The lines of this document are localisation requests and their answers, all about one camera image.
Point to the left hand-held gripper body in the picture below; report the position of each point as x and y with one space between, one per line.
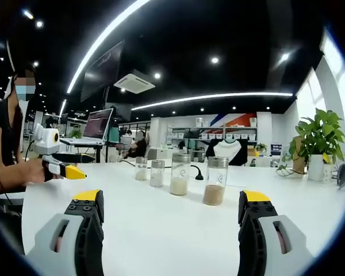
47 142

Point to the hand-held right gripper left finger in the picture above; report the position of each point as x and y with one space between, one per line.
66 238

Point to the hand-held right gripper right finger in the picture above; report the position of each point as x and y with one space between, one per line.
276 241

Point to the small seasoning bottle white powder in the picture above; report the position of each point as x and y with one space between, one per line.
141 169
157 175

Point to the tall seasoning bottle brown grains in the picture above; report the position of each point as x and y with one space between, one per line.
215 187

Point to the tall seasoning bottle white grains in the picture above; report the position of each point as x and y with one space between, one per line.
179 178

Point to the person's left hand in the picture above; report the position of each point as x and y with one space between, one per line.
36 171

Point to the black laptop stand desk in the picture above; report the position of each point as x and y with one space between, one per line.
96 149

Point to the open laptop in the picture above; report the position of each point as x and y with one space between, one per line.
97 126

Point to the person's torso in black shirt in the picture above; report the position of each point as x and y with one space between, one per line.
4 132

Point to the black hanging monitor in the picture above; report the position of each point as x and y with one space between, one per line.
102 72

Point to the brown cardboard piece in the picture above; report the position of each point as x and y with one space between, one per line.
298 155

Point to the small blue screen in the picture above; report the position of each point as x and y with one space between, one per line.
276 149

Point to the small green plant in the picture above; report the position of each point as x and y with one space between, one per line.
260 148

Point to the ceiling air conditioner unit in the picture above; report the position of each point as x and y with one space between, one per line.
134 82

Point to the chair with white black shirt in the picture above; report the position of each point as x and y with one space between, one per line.
228 151

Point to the green potted plant white pot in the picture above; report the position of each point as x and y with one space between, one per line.
319 138

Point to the shelf with white bins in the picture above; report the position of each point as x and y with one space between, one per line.
212 133

